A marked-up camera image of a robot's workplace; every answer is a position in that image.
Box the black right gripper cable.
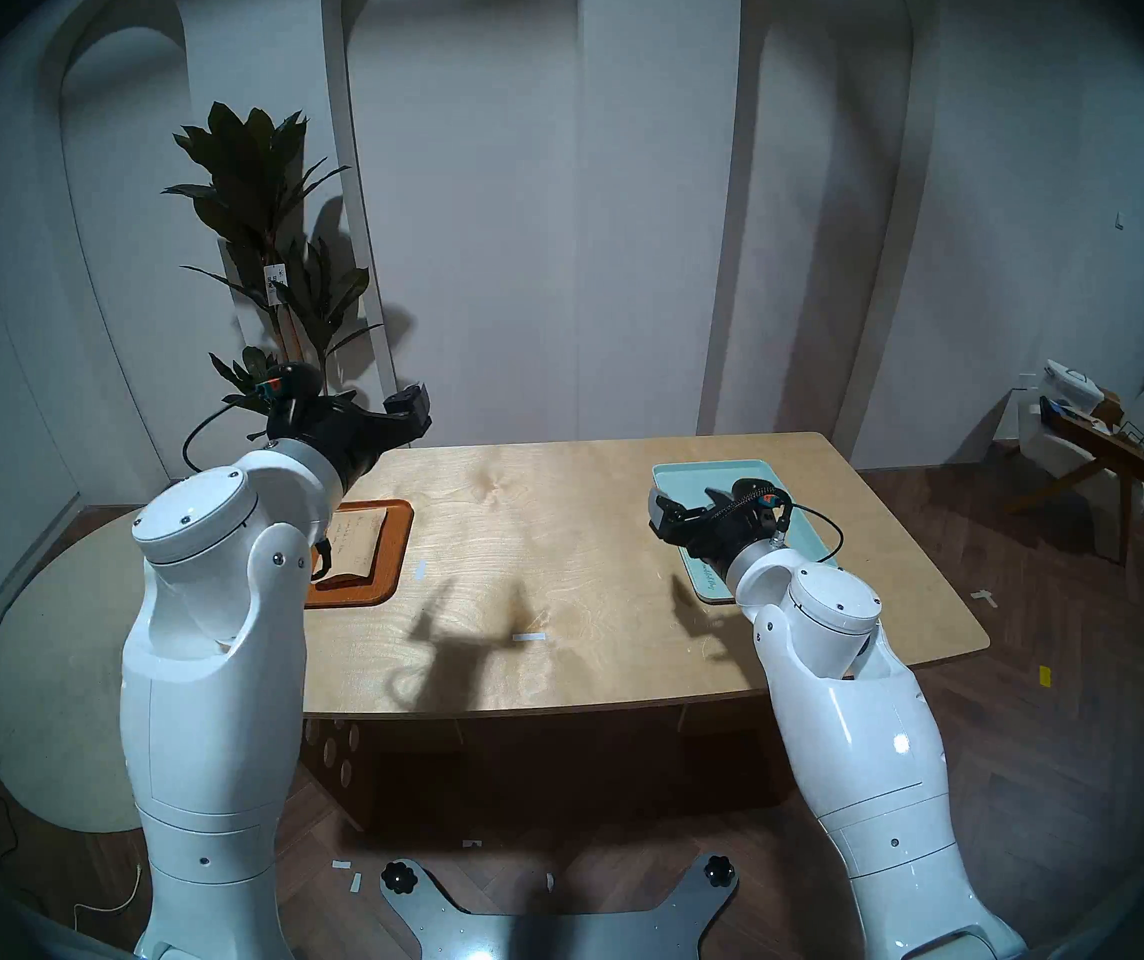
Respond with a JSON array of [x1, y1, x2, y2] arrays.
[[777, 488, 845, 564]]

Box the round beige rug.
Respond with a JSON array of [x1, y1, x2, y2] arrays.
[[0, 487, 278, 834]]

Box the orange rectangular tray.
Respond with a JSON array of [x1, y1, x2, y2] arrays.
[[304, 499, 415, 609]]

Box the tall dark green plant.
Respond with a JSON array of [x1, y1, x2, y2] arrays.
[[162, 101, 385, 454]]

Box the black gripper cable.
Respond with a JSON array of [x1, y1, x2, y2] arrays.
[[182, 400, 273, 472], [777, 488, 845, 564]]

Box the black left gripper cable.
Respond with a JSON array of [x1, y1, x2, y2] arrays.
[[182, 400, 273, 472]]

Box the plain kraft envelope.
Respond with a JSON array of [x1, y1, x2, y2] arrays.
[[317, 508, 388, 581]]

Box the white box with handle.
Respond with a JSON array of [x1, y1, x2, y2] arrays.
[[1044, 359, 1105, 409]]

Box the light wooden table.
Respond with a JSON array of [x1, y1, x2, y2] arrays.
[[277, 431, 991, 831]]

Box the teal tray with print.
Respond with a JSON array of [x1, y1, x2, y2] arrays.
[[652, 459, 838, 604]]

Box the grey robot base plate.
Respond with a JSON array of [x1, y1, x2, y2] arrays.
[[379, 853, 741, 960]]

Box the white floor cable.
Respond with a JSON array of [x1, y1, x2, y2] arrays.
[[72, 863, 145, 934]]

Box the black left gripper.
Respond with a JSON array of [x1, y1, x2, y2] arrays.
[[265, 363, 432, 494]]

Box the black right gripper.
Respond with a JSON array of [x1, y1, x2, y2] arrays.
[[648, 480, 793, 569]]

